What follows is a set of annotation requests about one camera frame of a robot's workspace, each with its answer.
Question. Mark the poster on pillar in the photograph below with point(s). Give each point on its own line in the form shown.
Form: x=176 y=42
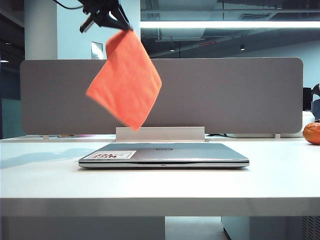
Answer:
x=97 y=50

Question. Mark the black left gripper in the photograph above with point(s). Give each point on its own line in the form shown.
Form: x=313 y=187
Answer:
x=97 y=10

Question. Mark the orange rag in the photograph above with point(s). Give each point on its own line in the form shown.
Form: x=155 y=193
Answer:
x=127 y=85

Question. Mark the red ceiling sign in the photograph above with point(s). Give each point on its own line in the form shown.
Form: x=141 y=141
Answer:
x=207 y=43

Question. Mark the white Nice Try sticker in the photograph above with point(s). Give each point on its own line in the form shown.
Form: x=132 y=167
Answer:
x=112 y=155

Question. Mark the grey desk divider panel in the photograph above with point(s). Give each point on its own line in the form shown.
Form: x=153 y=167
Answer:
x=225 y=95

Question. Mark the silver Dell laptop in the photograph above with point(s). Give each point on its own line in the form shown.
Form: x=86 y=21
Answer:
x=187 y=152

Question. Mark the orange tangerine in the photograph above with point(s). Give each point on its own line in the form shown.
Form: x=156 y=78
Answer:
x=312 y=133

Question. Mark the black ceiling spotlight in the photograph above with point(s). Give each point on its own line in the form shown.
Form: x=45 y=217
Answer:
x=242 y=47

